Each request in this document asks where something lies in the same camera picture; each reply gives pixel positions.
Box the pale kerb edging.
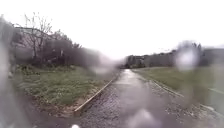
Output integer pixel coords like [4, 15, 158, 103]
[73, 73, 122, 114]
[133, 70, 224, 116]

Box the grey asphalt path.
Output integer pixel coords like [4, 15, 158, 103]
[19, 68, 224, 128]

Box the grass area with dirt edge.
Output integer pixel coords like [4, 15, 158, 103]
[9, 63, 122, 118]

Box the grass strip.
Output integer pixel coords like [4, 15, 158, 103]
[133, 65, 224, 111]

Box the row of trees and bushes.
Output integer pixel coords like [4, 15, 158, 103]
[0, 12, 111, 69]

